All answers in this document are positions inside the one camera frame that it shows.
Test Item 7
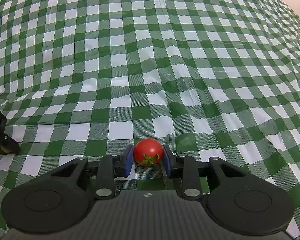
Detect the red cherry tomato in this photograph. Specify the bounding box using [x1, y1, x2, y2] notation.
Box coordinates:
[134, 138, 163, 167]

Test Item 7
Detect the green checkered tablecloth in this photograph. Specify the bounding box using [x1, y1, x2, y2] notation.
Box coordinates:
[0, 0, 300, 239]

